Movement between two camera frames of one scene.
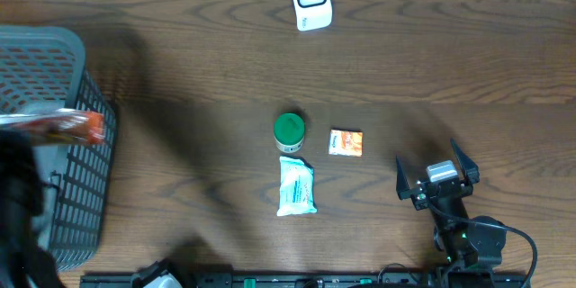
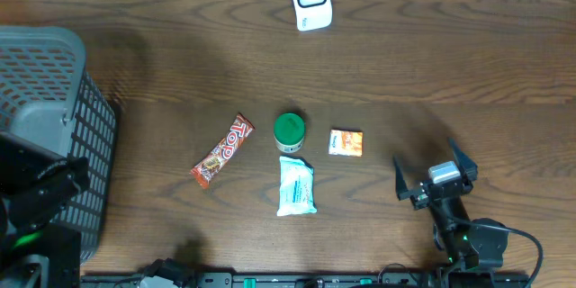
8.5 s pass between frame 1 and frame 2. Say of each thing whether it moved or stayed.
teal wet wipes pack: stayed
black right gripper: stayed
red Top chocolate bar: moved
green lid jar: stayed
